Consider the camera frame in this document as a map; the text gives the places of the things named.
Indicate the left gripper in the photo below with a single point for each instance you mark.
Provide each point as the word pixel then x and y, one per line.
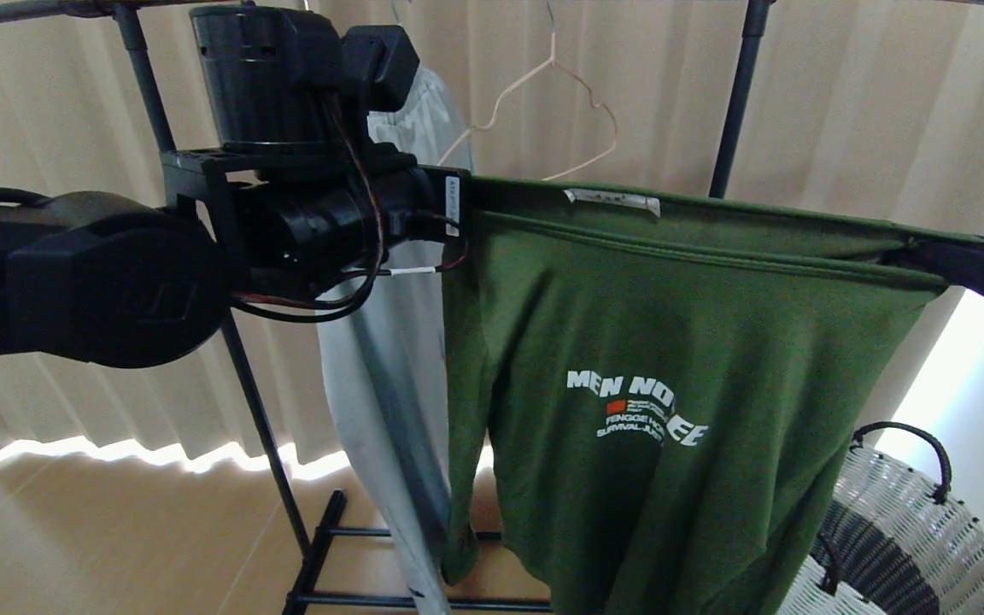
pixel 330 222

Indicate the pale grey shorts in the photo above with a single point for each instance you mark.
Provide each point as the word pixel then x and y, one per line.
pixel 381 384

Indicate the green garment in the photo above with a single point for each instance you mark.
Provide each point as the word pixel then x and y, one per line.
pixel 671 299

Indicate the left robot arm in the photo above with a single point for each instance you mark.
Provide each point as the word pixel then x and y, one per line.
pixel 99 282

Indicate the black clothes rack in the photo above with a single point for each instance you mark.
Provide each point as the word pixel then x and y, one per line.
pixel 740 85

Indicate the white laundry basket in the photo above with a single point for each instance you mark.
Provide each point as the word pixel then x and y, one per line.
pixel 902 530

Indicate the beige curtain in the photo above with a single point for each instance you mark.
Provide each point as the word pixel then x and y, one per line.
pixel 842 111

